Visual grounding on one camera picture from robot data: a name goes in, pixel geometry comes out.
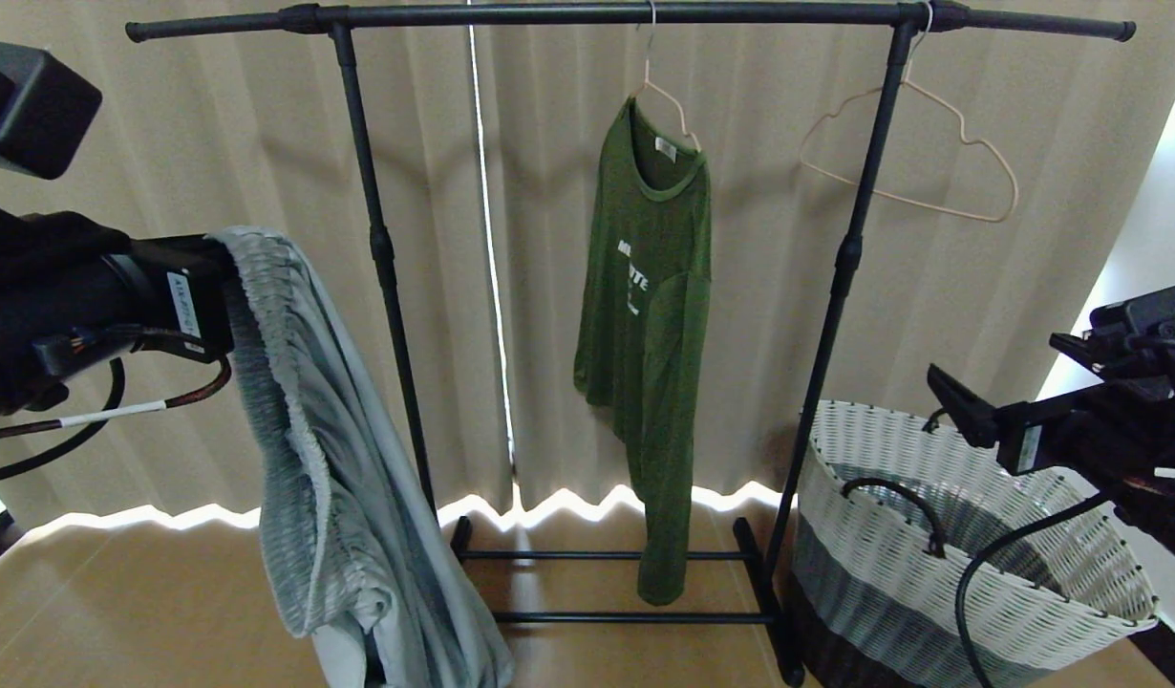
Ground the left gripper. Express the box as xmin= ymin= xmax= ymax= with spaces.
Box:
xmin=0 ymin=234 xmax=237 ymax=412

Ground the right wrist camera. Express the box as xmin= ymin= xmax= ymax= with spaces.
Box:
xmin=1075 ymin=284 xmax=1175 ymax=383

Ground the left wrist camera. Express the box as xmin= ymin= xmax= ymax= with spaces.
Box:
xmin=0 ymin=38 xmax=135 ymax=264

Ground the pink clothes hanger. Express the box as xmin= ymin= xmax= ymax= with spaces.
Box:
xmin=630 ymin=0 xmax=701 ymax=154
xmin=800 ymin=5 xmax=1020 ymax=225

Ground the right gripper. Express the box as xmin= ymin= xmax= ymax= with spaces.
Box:
xmin=927 ymin=332 xmax=1175 ymax=476

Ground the black clothes rack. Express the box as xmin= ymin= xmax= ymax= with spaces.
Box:
xmin=126 ymin=0 xmax=1138 ymax=688

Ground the green printed shirt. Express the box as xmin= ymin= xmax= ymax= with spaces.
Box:
xmin=573 ymin=96 xmax=715 ymax=608

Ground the white laundry basket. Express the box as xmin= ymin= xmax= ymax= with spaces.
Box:
xmin=790 ymin=399 xmax=1160 ymax=688

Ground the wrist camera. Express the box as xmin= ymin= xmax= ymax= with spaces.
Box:
xmin=0 ymin=38 xmax=135 ymax=264
xmin=1075 ymin=284 xmax=1175 ymax=383

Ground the pale grey garment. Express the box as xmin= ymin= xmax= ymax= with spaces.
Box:
xmin=210 ymin=226 xmax=517 ymax=688

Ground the black cable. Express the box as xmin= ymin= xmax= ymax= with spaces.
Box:
xmin=955 ymin=487 xmax=1123 ymax=688

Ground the beige curtain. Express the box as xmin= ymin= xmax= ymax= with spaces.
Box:
xmin=0 ymin=0 xmax=1175 ymax=531

